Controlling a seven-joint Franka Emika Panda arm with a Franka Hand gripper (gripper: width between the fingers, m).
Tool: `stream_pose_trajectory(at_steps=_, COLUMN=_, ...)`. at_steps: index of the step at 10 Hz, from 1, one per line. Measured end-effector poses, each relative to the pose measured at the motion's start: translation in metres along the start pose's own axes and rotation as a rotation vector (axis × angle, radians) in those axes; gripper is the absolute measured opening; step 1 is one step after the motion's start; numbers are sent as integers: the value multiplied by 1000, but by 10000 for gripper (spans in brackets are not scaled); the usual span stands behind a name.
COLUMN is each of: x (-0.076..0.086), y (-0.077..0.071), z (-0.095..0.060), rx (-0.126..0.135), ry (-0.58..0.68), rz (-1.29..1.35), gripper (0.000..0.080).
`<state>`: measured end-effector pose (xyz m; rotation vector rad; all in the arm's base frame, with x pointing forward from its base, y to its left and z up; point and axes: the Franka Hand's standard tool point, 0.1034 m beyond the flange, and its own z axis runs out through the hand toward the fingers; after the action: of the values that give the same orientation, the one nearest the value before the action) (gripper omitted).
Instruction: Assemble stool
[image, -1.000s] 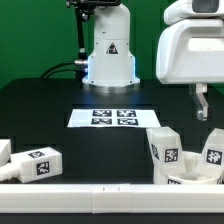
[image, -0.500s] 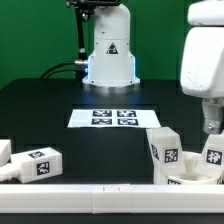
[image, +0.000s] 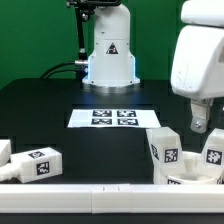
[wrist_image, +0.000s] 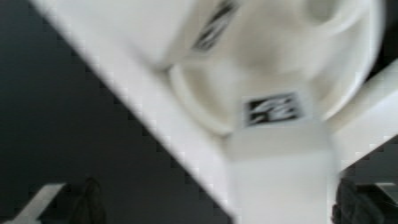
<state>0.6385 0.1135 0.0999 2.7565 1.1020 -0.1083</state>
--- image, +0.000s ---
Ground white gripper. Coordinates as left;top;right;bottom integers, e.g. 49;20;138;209
171;25;224;133

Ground paper sheet with tags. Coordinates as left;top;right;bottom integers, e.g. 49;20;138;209
67;109;160;128

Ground white U-shaped obstacle fence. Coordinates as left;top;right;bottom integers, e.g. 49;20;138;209
0;138;224;215

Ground black cables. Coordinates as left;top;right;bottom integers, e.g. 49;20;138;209
40;61;88;80

